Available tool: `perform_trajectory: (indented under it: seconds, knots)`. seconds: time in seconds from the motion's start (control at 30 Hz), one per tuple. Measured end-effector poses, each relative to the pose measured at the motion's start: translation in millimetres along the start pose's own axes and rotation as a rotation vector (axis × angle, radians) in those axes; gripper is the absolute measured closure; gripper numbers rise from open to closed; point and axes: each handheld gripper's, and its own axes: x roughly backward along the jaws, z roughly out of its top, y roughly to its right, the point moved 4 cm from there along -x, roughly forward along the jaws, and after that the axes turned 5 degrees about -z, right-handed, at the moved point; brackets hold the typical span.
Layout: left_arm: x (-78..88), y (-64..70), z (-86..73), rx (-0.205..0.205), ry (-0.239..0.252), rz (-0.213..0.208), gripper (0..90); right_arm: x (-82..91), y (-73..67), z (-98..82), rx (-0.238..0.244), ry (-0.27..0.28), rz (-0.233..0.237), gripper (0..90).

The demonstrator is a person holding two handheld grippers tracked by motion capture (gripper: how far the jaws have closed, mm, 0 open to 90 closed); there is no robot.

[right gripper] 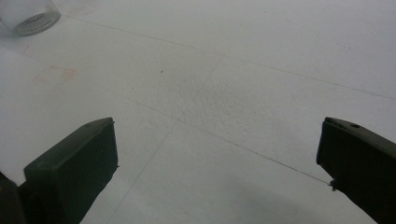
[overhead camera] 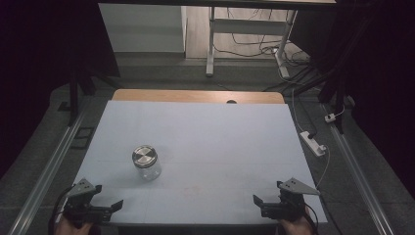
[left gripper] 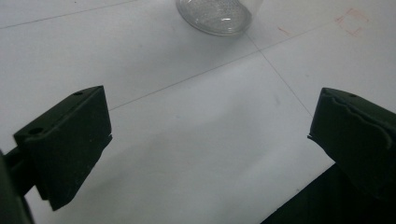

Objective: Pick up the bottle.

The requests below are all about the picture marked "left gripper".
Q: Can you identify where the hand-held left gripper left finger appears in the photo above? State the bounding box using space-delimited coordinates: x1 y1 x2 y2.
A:
12 85 113 212

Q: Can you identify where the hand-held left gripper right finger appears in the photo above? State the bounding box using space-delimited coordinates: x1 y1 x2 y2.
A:
307 87 396 202

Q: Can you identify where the clear glass jar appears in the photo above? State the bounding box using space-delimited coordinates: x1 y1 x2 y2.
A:
175 0 264 37

